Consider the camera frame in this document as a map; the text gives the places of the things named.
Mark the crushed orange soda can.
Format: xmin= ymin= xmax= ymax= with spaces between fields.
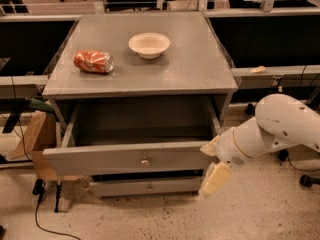
xmin=73 ymin=49 xmax=114 ymax=74

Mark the white paper bowl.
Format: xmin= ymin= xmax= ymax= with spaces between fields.
xmin=128 ymin=33 xmax=171 ymax=59

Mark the grey drawer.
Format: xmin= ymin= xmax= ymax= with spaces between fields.
xmin=44 ymin=95 xmax=219 ymax=176
xmin=90 ymin=177 xmax=202 ymax=197

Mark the brown cardboard box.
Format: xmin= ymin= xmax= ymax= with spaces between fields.
xmin=8 ymin=110 xmax=81 ymax=182

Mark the grey drawer cabinet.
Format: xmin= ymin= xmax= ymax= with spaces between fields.
xmin=43 ymin=12 xmax=237 ymax=182

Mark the green object on box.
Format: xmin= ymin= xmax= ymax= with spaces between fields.
xmin=26 ymin=98 xmax=54 ymax=114

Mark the black floor cable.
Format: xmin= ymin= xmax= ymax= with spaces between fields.
xmin=34 ymin=190 xmax=82 ymax=240

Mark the small beige scrap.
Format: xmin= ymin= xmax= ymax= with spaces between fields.
xmin=250 ymin=66 xmax=266 ymax=74

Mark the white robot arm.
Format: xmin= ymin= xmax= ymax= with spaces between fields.
xmin=199 ymin=94 xmax=320 ymax=198

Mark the grey top drawer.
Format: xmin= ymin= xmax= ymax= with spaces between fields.
xmin=44 ymin=95 xmax=219 ymax=176

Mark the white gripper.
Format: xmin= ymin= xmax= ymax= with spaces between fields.
xmin=199 ymin=127 xmax=250 ymax=198

